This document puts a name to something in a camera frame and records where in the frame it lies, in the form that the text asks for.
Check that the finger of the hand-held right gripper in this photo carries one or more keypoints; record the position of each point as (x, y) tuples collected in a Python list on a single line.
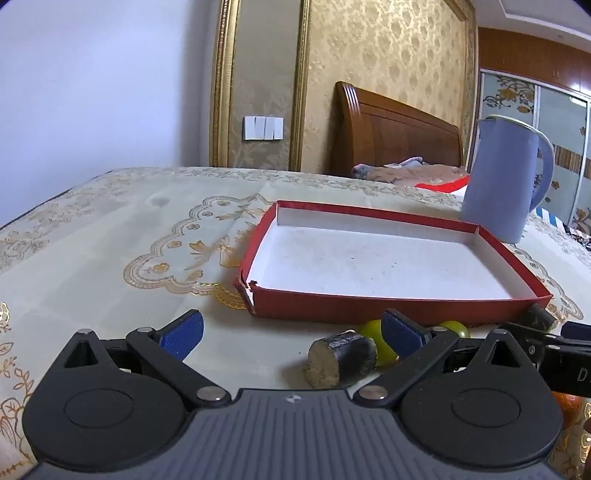
[(577, 331), (531, 339)]

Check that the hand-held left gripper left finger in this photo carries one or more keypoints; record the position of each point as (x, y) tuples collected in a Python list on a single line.
[(182, 334)]

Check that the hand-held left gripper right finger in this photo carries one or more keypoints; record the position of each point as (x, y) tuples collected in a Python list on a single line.
[(402, 331)]

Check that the dark sugarcane piece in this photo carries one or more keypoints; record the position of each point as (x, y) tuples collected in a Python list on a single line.
[(538, 316), (346, 357)]

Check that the green round fruit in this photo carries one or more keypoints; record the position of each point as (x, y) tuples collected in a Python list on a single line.
[(455, 328), (373, 337)]

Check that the orange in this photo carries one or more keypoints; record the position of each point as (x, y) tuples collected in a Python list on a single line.
[(569, 408)]

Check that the red cardboard box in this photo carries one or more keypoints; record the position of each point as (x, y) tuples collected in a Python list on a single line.
[(378, 267)]

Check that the beige embroidered tablecloth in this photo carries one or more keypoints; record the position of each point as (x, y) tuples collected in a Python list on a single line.
[(138, 230)]

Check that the striped colourful cloth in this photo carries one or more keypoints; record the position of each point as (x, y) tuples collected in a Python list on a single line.
[(549, 216)]

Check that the brown printed blanket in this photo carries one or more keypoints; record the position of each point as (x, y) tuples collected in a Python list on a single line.
[(415, 173)]

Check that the blue electric kettle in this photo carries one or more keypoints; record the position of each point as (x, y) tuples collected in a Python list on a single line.
[(498, 180)]

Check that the wooden bed headboard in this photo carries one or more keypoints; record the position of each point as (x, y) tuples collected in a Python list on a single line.
[(392, 134)]

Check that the wardrobe with floral glass doors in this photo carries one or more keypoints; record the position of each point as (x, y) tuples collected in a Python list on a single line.
[(526, 92)]

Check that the white wall light switch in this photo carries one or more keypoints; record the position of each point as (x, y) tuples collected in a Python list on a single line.
[(263, 128)]

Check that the gold wall moulding frame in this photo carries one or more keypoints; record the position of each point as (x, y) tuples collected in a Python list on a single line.
[(224, 92)]

